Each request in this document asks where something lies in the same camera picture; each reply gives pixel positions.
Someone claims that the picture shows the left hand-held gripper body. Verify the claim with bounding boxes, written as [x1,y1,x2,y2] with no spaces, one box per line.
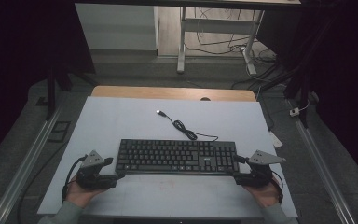
[75,149,119,190]

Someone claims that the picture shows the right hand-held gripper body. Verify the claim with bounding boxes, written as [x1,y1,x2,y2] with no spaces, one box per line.
[233,149,287,189]

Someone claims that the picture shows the black keyboard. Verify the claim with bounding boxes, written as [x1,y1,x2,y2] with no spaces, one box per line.
[115,138,241,175]

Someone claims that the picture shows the person's left hand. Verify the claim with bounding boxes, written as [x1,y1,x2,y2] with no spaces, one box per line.
[64,175,107,209]

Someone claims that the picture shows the person's right hand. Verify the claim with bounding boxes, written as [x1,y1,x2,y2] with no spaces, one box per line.
[242,176,282,209]

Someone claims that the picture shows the white paper tag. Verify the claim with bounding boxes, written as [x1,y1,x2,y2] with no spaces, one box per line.
[268,130,284,149]

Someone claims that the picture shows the white table mat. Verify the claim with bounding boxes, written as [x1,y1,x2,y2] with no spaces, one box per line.
[36,95,298,218]

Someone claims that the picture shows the black floor socket plate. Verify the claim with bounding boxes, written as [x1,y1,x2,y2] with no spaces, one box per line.
[47,119,72,144]

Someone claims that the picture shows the black metal stand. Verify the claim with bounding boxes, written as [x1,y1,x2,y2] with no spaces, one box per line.
[44,60,98,121]
[257,60,312,129]

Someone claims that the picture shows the dark curtain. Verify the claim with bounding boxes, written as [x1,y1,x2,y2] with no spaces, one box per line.
[0,0,96,169]
[255,0,358,191]

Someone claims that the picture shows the white cabinet panel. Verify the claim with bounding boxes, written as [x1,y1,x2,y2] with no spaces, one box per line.
[75,3,159,51]

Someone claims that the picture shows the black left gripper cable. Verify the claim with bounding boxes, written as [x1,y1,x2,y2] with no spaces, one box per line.
[62,155,89,203]

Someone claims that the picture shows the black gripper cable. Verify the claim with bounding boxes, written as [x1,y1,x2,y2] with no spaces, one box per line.
[62,155,89,203]
[271,170,284,203]

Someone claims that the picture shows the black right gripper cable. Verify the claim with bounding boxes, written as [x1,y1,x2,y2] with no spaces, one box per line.
[271,170,284,203]

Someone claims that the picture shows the black floor cable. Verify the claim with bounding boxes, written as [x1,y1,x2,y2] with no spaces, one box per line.
[16,139,71,224]

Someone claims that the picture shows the black keyboard cable with plug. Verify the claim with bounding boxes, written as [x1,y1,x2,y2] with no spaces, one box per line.
[156,109,220,142]

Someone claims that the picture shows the aluminium floor rail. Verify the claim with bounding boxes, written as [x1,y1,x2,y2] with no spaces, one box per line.
[286,98,357,224]
[0,102,63,224]

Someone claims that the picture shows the tangled black floor cables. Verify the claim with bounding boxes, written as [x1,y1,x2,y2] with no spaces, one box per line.
[185,7,290,91]

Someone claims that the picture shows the white metal desk frame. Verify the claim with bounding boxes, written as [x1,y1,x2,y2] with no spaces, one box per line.
[176,6,266,76]

